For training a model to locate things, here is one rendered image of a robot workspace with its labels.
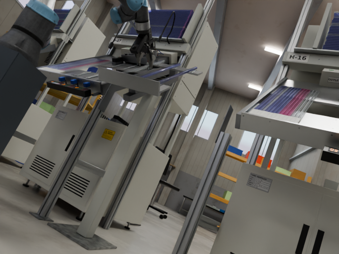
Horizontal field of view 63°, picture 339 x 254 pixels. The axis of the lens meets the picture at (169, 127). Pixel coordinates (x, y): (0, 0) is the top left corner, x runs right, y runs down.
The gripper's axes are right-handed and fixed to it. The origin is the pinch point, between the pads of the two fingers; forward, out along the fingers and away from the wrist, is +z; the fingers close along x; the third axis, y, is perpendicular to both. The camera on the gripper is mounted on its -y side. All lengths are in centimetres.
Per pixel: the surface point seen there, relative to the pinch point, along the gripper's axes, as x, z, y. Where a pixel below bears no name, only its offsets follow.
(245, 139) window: 106, 732, 799
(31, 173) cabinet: 65, 68, -55
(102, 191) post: -12, 36, -60
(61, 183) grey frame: 8, 33, -67
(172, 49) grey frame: 13, 14, 54
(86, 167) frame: 7, 36, -52
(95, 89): 17.8, 7.3, -23.2
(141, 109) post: -11.0, 12.5, -21.8
